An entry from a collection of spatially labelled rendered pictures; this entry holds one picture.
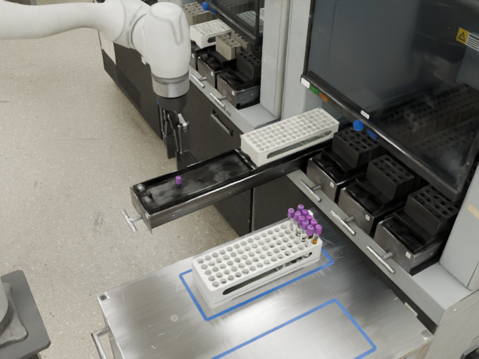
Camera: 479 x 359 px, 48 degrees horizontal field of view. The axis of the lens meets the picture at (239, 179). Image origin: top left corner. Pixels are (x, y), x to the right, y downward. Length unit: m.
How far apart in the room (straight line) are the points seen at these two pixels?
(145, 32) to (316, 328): 0.75
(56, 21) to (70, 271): 1.47
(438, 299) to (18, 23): 1.12
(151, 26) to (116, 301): 0.61
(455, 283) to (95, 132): 2.21
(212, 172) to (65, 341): 0.99
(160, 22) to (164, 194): 0.50
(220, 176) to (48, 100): 2.08
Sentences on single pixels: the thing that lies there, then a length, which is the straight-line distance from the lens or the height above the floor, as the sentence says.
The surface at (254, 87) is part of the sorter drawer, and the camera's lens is 1.94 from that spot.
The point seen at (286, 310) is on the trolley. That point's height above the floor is 0.82.
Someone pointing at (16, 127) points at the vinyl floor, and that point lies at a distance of 3.32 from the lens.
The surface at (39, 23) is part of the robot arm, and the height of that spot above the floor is 1.37.
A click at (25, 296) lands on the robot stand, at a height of 0.70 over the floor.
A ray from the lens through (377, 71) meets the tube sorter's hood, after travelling 1.41.
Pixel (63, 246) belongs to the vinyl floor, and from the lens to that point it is 2.54.
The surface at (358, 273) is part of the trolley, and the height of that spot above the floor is 0.82.
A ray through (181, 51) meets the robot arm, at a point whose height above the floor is 1.23.
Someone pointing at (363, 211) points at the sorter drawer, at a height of 0.80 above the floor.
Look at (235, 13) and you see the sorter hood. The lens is 1.94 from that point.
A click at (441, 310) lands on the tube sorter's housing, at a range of 1.44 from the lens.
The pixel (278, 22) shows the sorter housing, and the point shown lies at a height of 1.08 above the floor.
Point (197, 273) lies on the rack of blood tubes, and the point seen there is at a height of 0.87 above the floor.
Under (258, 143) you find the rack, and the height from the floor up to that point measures 0.87.
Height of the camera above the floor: 1.83
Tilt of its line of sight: 42 degrees down
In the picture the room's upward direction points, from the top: 1 degrees clockwise
